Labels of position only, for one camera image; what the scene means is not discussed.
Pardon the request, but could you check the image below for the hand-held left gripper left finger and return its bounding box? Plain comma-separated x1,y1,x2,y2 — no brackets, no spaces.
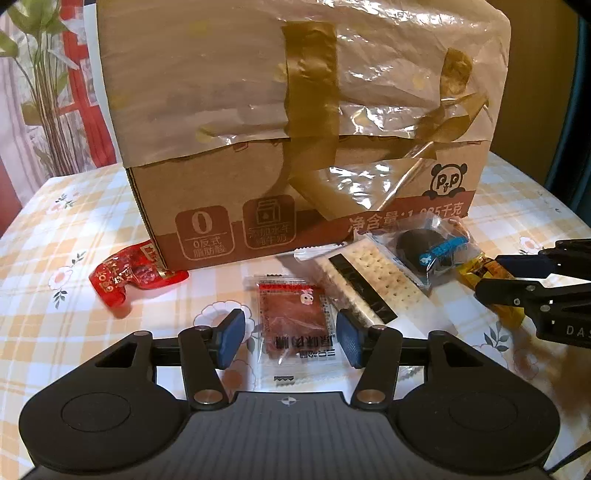
83,308,246,411

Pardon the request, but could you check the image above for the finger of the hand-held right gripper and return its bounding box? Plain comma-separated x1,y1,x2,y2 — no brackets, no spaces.
496,239,591,280
475,277,591,309

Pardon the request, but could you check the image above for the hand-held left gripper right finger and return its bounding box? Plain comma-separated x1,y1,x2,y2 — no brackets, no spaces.
336,308,490,411

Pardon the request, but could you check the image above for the yellow snack packet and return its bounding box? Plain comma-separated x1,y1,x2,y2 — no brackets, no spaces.
455,251,528,329

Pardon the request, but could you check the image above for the clear dried meat packet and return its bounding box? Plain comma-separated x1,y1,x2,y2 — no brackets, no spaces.
252,273,345,392

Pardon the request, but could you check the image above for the taped cardboard box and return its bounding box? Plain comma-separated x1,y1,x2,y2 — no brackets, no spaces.
95,0,513,274

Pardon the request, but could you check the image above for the clear cracker packet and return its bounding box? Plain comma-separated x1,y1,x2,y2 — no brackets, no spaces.
294,231,459,339

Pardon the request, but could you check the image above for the dark cookie packet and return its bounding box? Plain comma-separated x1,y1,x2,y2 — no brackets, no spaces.
369,216,484,292

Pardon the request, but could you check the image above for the red foil snack packet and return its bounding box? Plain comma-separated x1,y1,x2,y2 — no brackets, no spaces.
89,240,190,308

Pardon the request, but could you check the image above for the black cable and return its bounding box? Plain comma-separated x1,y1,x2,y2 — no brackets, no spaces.
549,443,591,477

